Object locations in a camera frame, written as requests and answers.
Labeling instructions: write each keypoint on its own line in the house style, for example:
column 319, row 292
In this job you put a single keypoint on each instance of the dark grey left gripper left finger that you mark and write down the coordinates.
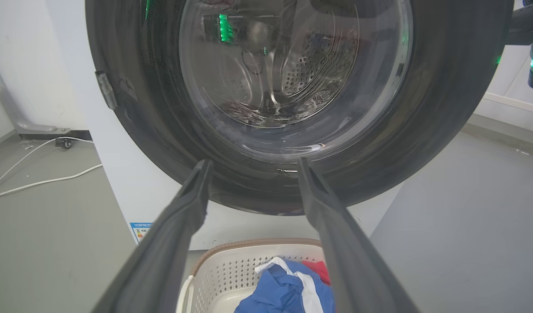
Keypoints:
column 162, row 256

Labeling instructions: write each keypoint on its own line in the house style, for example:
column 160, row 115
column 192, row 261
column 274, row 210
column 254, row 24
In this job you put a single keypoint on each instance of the red garment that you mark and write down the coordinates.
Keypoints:
column 318, row 268

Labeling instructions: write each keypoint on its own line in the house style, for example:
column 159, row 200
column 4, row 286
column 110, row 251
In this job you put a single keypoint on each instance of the white washing machine body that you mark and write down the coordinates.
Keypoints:
column 140, row 174

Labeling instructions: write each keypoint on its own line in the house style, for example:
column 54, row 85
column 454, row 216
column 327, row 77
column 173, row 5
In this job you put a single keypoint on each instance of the grey wheeled stand base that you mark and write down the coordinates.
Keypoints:
column 27, row 117

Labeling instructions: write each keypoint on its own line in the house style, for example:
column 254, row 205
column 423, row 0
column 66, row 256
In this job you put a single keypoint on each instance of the energy label sticker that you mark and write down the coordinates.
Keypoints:
column 140, row 230

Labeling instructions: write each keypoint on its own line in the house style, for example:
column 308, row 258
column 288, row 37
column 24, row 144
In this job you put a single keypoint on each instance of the round dark washing machine door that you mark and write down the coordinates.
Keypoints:
column 444, row 108

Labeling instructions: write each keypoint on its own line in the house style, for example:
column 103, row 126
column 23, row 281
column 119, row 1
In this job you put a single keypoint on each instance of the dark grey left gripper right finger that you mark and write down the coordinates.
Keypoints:
column 349, row 256

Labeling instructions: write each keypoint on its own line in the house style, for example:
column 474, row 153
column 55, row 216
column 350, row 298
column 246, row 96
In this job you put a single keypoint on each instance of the blue and white garment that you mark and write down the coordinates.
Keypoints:
column 283, row 291

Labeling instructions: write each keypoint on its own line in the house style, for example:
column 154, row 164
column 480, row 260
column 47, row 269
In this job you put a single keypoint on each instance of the white perforated laundry basket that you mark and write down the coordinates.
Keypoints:
column 231, row 274

